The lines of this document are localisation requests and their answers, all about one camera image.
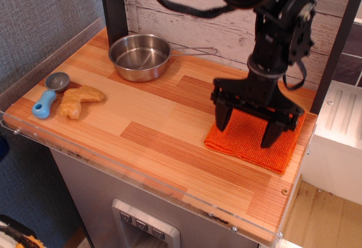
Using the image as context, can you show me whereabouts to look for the steel pot with wire handle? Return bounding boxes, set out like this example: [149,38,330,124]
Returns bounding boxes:
[108,33,218,83]

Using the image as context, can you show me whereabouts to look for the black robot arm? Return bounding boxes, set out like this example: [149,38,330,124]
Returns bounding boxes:
[211,0,316,148]

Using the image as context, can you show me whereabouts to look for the dark left frame post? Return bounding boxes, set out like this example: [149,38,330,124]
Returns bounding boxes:
[102,0,128,46]

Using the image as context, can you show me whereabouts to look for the orange knitted towel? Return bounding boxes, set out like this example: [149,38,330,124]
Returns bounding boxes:
[204,110,306,175]

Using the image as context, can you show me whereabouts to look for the dark right frame post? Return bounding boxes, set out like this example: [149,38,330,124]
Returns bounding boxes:
[310,0,361,114]

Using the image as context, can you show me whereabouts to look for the grey toy fridge cabinet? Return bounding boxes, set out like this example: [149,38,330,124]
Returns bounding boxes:
[51,149,258,247]

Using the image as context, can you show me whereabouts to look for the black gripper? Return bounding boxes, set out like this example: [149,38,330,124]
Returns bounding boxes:
[211,72,303,148]

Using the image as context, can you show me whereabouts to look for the white toy sink unit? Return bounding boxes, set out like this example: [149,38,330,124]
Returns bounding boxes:
[301,81,361,204]

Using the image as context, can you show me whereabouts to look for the dark frame post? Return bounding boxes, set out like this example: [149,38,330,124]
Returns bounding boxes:
[310,0,361,114]
[102,0,128,46]

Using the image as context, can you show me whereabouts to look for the blue handled grey scoop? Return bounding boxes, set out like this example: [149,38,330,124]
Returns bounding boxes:
[32,72,71,119]

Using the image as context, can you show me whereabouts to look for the silver dispenser panel with buttons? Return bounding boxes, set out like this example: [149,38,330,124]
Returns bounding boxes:
[111,199,181,247]

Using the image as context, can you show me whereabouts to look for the tan toy chicken piece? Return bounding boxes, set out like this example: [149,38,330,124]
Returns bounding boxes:
[59,85,105,119]

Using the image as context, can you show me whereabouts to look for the dark bag with yellow item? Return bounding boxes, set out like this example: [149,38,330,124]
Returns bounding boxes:
[1,214,44,247]

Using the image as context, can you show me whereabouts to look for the clear acrylic edge guard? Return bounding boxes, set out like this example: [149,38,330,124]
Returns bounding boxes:
[1,113,285,247]

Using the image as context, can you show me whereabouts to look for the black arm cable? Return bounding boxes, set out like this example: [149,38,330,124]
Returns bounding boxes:
[143,0,308,91]

